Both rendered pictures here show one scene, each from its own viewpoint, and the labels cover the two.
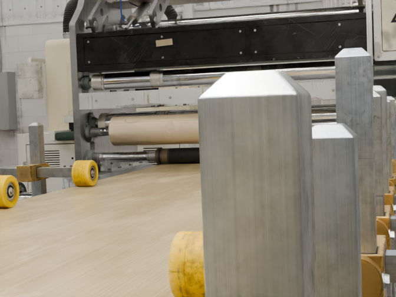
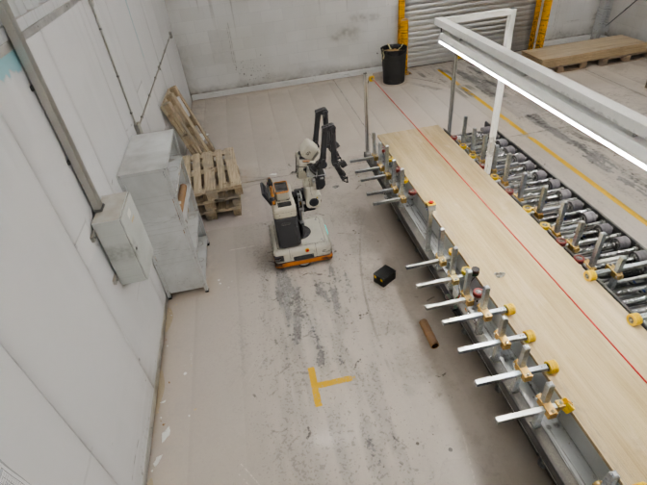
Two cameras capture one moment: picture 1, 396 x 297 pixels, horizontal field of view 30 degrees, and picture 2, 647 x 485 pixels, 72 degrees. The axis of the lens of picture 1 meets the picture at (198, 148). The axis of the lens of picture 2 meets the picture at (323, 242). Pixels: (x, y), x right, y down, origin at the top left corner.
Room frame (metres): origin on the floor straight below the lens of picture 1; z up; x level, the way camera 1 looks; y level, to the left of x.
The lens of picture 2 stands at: (2.27, -1.98, 3.36)
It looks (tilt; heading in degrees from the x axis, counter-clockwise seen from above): 38 degrees down; 157
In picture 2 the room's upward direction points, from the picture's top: 6 degrees counter-clockwise
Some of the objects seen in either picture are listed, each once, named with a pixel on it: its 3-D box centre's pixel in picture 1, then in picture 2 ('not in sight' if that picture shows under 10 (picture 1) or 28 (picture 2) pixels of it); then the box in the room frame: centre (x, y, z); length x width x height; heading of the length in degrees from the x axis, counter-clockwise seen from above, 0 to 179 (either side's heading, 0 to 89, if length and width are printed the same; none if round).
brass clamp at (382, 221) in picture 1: (372, 229); (502, 339); (1.01, -0.24, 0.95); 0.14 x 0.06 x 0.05; 164
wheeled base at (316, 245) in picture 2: not in sight; (299, 241); (-1.68, -0.58, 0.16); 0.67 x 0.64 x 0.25; 74
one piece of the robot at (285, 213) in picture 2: not in sight; (287, 212); (-1.71, -0.67, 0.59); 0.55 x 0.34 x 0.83; 164
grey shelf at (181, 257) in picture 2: not in sight; (170, 216); (-2.10, -1.84, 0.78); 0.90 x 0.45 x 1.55; 164
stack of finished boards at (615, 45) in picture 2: not in sight; (582, 51); (-4.19, 7.28, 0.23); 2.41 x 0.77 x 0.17; 75
